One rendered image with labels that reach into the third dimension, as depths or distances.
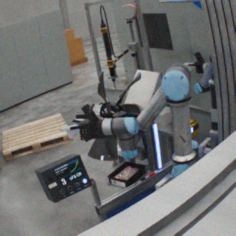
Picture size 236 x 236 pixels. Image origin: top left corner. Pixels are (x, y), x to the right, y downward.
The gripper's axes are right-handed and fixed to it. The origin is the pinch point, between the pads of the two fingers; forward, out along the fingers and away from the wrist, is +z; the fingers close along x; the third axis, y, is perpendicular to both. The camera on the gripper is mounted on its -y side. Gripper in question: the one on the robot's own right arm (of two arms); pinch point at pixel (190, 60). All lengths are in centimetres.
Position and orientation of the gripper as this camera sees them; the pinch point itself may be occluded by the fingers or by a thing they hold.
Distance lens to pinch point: 253.2
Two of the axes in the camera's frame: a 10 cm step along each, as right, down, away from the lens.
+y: 3.0, 8.7, 4.0
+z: -3.7, -2.8, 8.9
